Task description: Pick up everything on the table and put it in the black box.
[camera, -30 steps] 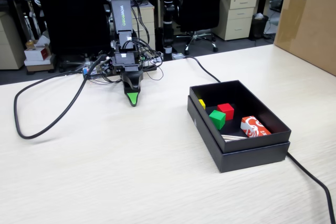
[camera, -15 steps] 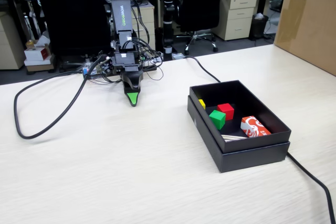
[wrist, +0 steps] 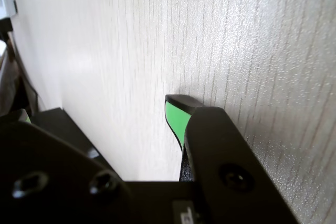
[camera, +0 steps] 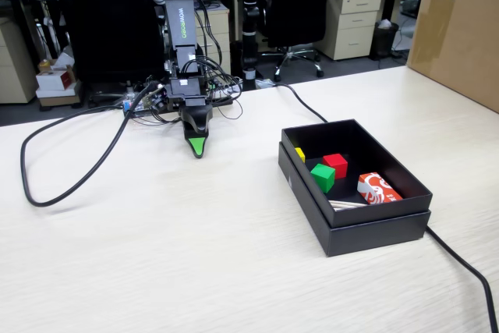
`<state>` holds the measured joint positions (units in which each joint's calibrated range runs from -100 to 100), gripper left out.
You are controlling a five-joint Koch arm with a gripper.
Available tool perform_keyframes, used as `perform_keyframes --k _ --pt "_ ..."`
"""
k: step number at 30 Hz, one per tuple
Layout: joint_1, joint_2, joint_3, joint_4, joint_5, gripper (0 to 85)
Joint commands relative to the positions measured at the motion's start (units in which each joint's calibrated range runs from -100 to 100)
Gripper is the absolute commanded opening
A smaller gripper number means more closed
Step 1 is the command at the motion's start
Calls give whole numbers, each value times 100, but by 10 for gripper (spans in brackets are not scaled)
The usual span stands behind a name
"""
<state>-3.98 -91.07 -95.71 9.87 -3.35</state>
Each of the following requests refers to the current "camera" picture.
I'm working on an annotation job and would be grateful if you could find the large brown cardboard box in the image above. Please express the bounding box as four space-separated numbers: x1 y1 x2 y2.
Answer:
406 0 499 114

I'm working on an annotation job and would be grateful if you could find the thick black looped cable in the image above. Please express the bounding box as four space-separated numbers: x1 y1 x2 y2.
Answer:
19 80 161 208

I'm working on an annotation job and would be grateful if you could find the controller board with LEDs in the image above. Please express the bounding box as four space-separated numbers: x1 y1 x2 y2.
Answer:
122 92 150 116

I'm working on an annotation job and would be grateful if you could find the red cube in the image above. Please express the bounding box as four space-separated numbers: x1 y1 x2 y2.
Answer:
322 153 349 180

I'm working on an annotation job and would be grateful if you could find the orange and white carton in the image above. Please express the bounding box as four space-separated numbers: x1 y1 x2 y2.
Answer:
356 172 404 207

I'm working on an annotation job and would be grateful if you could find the black trash bin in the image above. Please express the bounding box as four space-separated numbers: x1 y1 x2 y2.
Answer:
369 19 401 60

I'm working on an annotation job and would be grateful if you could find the beige drawer cabinet grey top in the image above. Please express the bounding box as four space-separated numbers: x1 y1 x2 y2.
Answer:
193 2 232 73

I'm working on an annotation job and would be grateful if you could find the black pole with white bands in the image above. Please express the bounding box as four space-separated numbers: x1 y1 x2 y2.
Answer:
240 0 261 91

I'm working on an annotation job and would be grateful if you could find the white and red carton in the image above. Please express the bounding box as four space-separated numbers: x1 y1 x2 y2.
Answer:
35 69 77 92

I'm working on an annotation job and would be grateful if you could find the flat cardboard box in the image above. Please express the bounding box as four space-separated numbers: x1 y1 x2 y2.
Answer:
35 83 82 108

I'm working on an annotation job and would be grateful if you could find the wide black office chair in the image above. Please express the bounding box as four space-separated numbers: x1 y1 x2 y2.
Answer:
48 0 169 108

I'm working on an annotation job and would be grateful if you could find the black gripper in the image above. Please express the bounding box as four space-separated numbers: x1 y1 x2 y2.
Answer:
166 76 214 160

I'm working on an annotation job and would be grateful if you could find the green cube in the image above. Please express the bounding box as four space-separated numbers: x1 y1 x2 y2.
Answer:
310 163 337 194

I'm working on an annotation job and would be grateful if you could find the beige side cabinet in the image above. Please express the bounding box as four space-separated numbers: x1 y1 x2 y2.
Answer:
0 16 39 105

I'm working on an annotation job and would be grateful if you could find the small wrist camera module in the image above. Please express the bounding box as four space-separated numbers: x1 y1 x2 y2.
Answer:
145 83 170 111

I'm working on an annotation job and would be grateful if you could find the black mesh swivel chair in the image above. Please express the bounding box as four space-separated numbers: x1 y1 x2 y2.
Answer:
267 0 337 83

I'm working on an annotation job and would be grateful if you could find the black open box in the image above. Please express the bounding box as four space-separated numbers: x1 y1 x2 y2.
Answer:
281 118 434 229
277 141 432 258

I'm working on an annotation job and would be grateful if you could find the silver metal utensil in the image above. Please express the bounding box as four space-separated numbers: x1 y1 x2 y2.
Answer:
327 199 369 211

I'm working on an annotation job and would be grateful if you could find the thin black stand pole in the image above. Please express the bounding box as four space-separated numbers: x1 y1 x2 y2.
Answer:
225 0 236 76

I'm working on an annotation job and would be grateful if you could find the long black power cable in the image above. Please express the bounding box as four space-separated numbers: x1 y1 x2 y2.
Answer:
268 82 499 333

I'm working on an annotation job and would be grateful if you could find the beige three-drawer cabinet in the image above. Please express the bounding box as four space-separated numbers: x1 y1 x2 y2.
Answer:
313 0 384 62

